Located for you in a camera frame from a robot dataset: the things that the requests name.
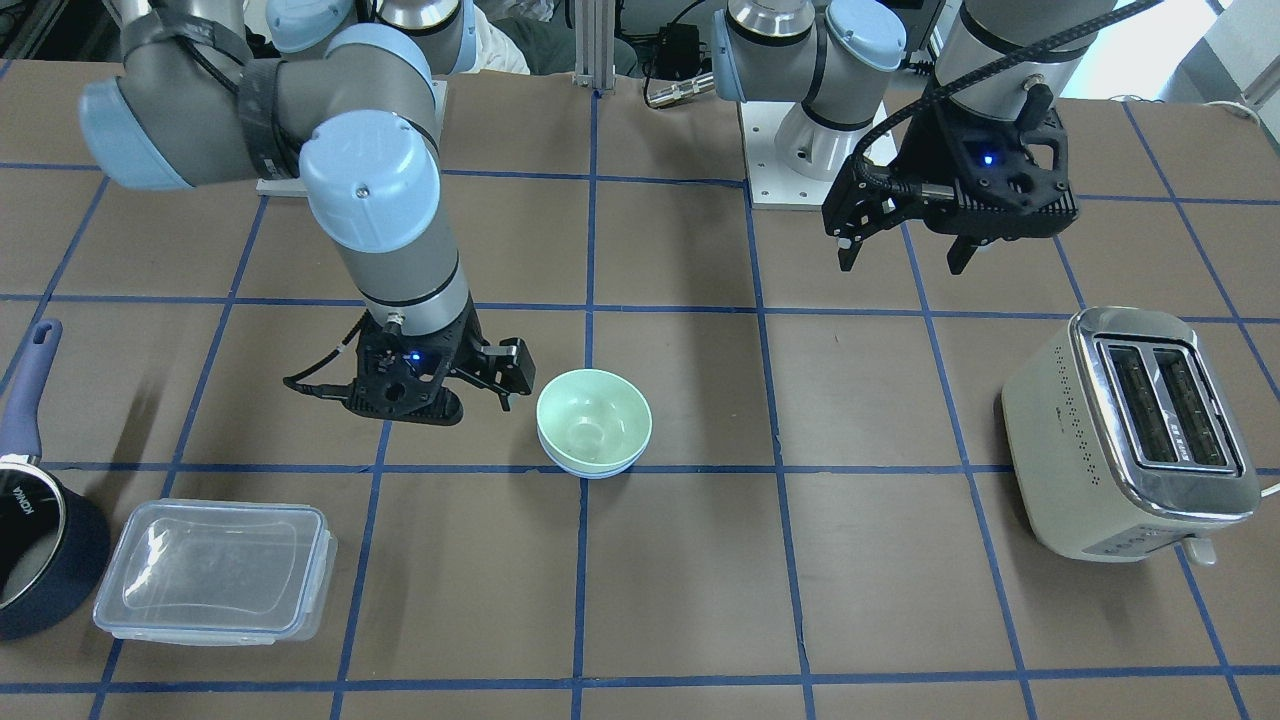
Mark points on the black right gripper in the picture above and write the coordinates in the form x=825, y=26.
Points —
x=466, y=357

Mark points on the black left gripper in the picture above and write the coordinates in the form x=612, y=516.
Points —
x=928, y=152

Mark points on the green bowl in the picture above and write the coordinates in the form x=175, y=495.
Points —
x=593, y=415

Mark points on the blue bowl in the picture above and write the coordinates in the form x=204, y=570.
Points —
x=592, y=470

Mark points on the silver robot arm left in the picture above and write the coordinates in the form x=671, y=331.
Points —
x=837, y=60

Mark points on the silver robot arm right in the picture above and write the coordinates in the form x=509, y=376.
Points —
x=349, y=108

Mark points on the black power adapter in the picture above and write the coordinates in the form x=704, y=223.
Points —
x=675, y=52

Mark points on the cream silver toaster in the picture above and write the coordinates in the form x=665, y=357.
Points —
x=1123, y=442

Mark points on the clear plastic food container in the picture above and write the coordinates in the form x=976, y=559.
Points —
x=217, y=573

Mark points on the dark blue saucepan with lid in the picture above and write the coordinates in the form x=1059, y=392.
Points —
x=54, y=543

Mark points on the aluminium frame post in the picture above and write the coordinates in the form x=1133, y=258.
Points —
x=593, y=24

